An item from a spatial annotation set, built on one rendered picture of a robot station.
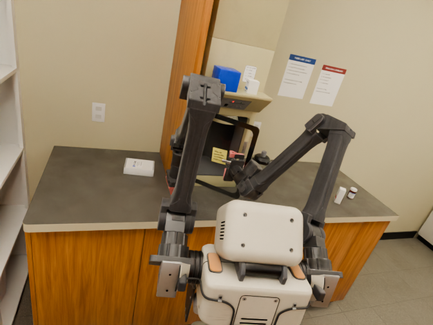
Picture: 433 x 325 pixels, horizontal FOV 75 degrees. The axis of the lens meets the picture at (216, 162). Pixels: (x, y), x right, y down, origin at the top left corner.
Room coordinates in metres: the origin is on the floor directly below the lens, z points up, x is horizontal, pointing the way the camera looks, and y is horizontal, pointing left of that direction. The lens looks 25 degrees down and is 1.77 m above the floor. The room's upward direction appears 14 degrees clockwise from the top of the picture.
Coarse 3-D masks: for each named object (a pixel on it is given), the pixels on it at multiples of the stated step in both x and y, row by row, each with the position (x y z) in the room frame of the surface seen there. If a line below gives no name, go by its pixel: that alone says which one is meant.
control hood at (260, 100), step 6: (240, 90) 1.38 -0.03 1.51; (228, 96) 1.29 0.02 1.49; (234, 96) 1.30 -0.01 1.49; (240, 96) 1.30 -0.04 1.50; (246, 96) 1.31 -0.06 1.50; (252, 96) 1.33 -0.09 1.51; (258, 96) 1.35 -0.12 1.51; (264, 96) 1.38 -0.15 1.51; (252, 102) 1.36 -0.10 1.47; (258, 102) 1.36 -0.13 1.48; (264, 102) 1.37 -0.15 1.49; (270, 102) 1.38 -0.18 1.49; (234, 108) 1.39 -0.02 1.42; (246, 108) 1.40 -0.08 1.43; (252, 108) 1.41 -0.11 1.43; (258, 108) 1.42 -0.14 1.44
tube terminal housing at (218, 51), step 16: (208, 48) 1.37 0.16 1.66; (224, 48) 1.37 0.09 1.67; (240, 48) 1.41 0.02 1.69; (256, 48) 1.44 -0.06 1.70; (208, 64) 1.35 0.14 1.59; (224, 64) 1.38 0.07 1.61; (240, 64) 1.41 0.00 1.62; (256, 64) 1.45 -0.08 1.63; (240, 80) 1.42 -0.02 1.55; (224, 112) 1.40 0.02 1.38; (240, 112) 1.44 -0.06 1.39; (256, 112) 1.47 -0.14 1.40
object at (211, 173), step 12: (216, 120) 1.31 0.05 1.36; (228, 120) 1.30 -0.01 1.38; (216, 132) 1.31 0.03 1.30; (228, 132) 1.29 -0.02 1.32; (240, 132) 1.28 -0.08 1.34; (252, 132) 1.26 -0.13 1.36; (204, 144) 1.32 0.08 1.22; (216, 144) 1.30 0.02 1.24; (228, 144) 1.29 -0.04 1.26; (240, 144) 1.27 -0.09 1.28; (252, 144) 1.26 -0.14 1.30; (204, 156) 1.32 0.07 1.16; (228, 156) 1.28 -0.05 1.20; (204, 168) 1.31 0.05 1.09; (216, 168) 1.30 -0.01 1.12; (204, 180) 1.31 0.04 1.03; (216, 180) 1.29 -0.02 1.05; (228, 192) 1.27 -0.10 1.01
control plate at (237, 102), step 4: (224, 100) 1.31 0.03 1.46; (228, 100) 1.32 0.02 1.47; (232, 100) 1.32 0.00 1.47; (236, 100) 1.32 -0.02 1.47; (240, 100) 1.33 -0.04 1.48; (228, 104) 1.35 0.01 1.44; (232, 104) 1.35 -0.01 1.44; (236, 104) 1.36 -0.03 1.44; (240, 104) 1.36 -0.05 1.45; (244, 104) 1.37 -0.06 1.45; (248, 104) 1.37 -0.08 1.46; (236, 108) 1.39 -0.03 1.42; (240, 108) 1.39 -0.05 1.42; (244, 108) 1.40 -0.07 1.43
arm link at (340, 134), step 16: (320, 128) 0.96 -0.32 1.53; (336, 128) 0.92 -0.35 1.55; (336, 144) 0.90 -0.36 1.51; (336, 160) 0.86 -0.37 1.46; (320, 176) 0.85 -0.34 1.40; (336, 176) 0.86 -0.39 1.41; (320, 192) 0.81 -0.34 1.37; (304, 208) 0.80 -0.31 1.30; (320, 208) 0.78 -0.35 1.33; (304, 224) 0.74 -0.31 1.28; (320, 224) 0.78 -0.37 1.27; (304, 240) 0.70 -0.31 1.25
